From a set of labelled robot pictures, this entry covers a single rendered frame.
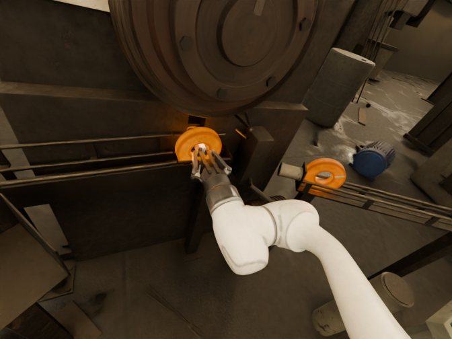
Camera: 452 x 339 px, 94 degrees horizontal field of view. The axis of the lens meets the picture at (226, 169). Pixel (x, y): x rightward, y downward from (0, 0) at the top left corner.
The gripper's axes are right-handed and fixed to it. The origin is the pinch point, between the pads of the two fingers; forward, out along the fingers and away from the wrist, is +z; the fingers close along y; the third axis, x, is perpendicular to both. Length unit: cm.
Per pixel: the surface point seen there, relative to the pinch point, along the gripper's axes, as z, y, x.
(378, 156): 28, 199, -47
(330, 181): -18, 51, -5
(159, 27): -5.3, -15.4, 32.7
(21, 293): -28, -44, -15
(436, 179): -4, 272, -56
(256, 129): 3.4, 22.7, 3.7
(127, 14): -1.5, -20.3, 32.7
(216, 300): -34, 13, -75
